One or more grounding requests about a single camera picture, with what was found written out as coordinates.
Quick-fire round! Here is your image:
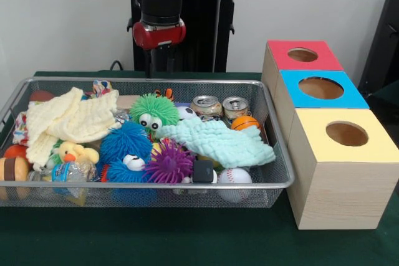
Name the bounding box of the orange black striped tiger plush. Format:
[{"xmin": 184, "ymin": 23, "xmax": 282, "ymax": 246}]
[{"xmin": 155, "ymin": 88, "xmax": 175, "ymax": 102}]

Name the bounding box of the blue spiky ball with eyes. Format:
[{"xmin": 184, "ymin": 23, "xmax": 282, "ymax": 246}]
[{"xmin": 104, "ymin": 153, "xmax": 152, "ymax": 183}]

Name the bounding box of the silver mesh bin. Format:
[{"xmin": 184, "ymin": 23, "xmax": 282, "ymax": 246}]
[{"xmin": 0, "ymin": 76, "xmax": 296, "ymax": 209}]

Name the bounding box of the wooden box with three holes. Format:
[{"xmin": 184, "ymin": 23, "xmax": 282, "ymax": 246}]
[{"xmin": 261, "ymin": 40, "xmax": 399, "ymax": 231}]

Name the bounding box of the silver drink can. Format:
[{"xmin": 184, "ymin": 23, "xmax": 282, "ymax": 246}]
[
  {"xmin": 190, "ymin": 95, "xmax": 224, "ymax": 122},
  {"xmin": 222, "ymin": 96, "xmax": 252, "ymax": 122}
]

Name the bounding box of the mint green cloth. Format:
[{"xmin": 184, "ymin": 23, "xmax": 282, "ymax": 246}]
[{"xmin": 155, "ymin": 116, "xmax": 277, "ymax": 169}]

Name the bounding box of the purple spiky ball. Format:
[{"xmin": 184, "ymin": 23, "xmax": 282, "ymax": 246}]
[{"xmin": 143, "ymin": 143, "xmax": 196, "ymax": 185}]

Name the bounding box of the cream yellow cloth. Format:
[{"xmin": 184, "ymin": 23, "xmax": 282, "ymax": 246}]
[{"xmin": 25, "ymin": 87, "xmax": 123, "ymax": 172}]

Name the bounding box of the yellow plush duck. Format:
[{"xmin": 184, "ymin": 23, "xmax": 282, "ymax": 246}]
[{"xmin": 58, "ymin": 141, "xmax": 100, "ymax": 164}]

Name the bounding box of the green spiky ball with eyes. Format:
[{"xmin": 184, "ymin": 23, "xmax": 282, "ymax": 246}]
[{"xmin": 129, "ymin": 92, "xmax": 181, "ymax": 132}]

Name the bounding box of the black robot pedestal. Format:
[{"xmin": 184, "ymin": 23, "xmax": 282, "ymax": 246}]
[{"xmin": 120, "ymin": 0, "xmax": 251, "ymax": 73}]

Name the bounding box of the black upright panel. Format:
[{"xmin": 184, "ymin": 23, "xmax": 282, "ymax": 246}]
[{"xmin": 357, "ymin": 0, "xmax": 399, "ymax": 95}]

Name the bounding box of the dark green table cloth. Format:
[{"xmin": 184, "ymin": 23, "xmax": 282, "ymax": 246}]
[
  {"xmin": 0, "ymin": 70, "xmax": 399, "ymax": 266},
  {"xmin": 370, "ymin": 79, "xmax": 399, "ymax": 114}
]

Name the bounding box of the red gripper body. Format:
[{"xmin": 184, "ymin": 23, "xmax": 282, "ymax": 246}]
[{"xmin": 132, "ymin": 19, "xmax": 187, "ymax": 51}]

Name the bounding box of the small orange basketball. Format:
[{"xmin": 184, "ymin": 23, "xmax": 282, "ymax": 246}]
[{"xmin": 230, "ymin": 115, "xmax": 261, "ymax": 132}]

